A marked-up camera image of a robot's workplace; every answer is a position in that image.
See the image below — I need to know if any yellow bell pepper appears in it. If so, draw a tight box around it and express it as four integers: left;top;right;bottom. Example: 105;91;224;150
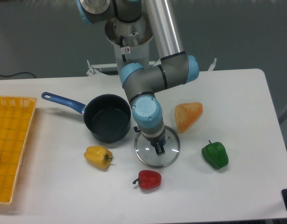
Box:
84;146;113;170

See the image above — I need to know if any dark saucepan with blue handle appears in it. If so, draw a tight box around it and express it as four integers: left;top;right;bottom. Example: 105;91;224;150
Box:
41;92;131;143

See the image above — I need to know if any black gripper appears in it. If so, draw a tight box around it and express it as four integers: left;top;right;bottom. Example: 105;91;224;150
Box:
141;131;165;155

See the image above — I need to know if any red bell pepper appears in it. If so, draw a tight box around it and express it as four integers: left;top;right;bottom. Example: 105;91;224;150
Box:
132;170;162;190

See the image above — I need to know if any glass lid with blue knob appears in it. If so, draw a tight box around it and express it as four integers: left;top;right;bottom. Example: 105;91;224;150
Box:
134;126;180;168

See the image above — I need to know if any yellow woven basket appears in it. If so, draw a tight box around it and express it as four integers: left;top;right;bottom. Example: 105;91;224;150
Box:
0;96;37;204

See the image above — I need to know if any green bell pepper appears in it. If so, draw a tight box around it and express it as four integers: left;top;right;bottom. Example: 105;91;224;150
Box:
201;140;229;169

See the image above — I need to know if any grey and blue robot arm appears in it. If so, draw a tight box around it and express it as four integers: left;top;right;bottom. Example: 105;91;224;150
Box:
76;0;199;155

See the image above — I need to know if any black cable on floor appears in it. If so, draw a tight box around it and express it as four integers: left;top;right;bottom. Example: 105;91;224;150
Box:
0;71;37;78

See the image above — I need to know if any orange triangular bread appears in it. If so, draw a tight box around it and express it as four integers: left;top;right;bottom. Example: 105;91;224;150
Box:
174;102;203;133

